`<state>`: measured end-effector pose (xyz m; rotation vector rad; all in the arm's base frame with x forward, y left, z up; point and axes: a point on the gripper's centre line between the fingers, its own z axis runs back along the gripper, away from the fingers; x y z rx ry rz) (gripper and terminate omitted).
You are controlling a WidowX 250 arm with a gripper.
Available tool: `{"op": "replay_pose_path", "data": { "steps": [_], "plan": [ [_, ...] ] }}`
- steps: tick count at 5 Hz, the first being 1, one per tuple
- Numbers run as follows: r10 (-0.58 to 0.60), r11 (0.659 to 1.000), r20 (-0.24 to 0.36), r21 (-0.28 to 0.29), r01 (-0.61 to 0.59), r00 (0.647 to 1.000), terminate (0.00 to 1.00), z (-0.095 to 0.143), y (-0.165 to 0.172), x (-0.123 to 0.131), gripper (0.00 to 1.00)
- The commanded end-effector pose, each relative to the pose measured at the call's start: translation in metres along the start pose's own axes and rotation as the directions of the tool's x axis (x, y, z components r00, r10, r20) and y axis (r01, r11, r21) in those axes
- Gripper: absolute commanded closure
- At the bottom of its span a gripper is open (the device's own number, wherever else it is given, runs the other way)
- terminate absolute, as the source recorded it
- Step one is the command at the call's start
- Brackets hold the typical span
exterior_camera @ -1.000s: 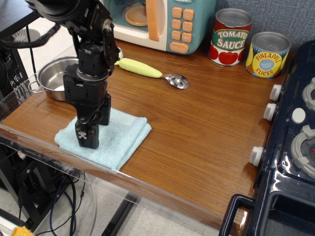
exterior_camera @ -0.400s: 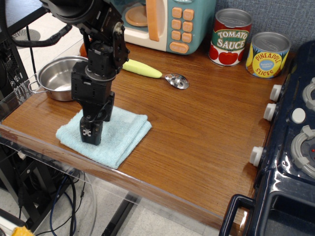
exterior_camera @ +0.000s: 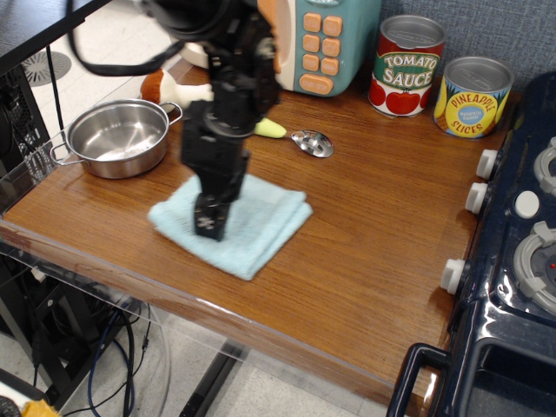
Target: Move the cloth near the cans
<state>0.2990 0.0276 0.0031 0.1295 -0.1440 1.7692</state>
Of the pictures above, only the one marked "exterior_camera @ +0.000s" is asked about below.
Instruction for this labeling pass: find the white stove knob middle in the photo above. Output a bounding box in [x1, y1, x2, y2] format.
[465, 182, 488, 215]

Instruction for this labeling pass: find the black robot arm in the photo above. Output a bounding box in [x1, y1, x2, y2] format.
[80, 0, 281, 241]

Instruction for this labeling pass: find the light blue cloth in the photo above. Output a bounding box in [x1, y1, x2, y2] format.
[148, 174, 313, 281]

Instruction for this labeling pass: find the spoon with green handle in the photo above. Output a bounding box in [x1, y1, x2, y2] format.
[254, 118, 334, 158]

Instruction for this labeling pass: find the clear acrylic table guard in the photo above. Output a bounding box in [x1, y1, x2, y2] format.
[1, 139, 447, 399]

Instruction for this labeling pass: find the blue cable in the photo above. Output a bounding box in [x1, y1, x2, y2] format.
[86, 310, 136, 417]

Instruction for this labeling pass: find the plush mushroom toy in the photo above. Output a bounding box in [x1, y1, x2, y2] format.
[140, 69, 214, 109]

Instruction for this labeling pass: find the black table leg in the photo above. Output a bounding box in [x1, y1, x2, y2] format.
[179, 354, 237, 417]

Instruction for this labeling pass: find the white stove knob top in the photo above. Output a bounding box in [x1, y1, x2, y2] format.
[475, 149, 498, 180]

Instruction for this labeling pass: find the toy microwave teal cream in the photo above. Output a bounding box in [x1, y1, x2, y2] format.
[180, 0, 383, 97]

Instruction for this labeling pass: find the tomato sauce can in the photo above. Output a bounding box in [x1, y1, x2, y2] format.
[368, 15, 447, 117]

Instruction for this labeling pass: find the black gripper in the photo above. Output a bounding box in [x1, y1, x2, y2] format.
[181, 100, 251, 242]

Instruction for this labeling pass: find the white stove knob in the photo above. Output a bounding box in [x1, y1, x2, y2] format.
[465, 182, 488, 215]
[475, 149, 498, 180]
[440, 259, 466, 295]

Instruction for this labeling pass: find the small steel pot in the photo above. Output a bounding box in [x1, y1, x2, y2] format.
[50, 99, 183, 179]

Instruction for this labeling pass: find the dark blue toy stove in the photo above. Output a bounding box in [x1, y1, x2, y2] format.
[387, 72, 555, 416]

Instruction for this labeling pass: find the white stove knob bottom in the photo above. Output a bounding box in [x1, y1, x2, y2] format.
[440, 259, 466, 295]

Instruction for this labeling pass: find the pineapple slices can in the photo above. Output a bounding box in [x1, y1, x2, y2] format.
[434, 56, 514, 139]

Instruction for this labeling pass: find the black desk frame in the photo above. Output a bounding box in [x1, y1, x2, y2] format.
[0, 0, 114, 409]

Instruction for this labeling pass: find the black cable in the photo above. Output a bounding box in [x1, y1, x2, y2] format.
[60, 303, 153, 417]

